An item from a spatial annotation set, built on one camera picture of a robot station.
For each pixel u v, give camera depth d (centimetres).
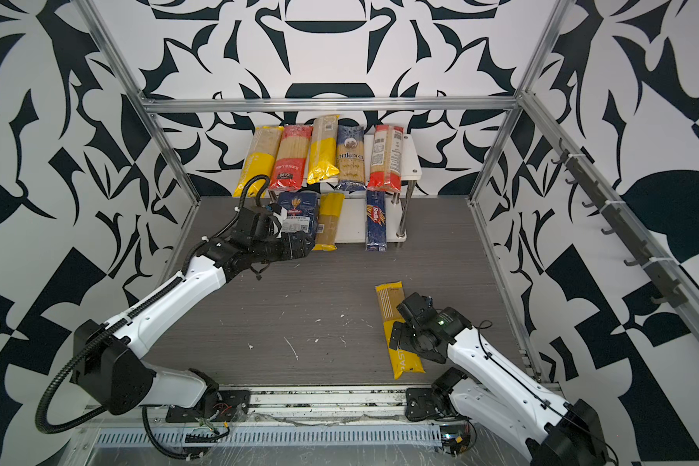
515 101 91
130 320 43
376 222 99
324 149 80
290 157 79
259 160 78
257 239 62
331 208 105
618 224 55
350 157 79
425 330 57
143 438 70
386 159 78
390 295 92
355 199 124
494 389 47
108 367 40
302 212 98
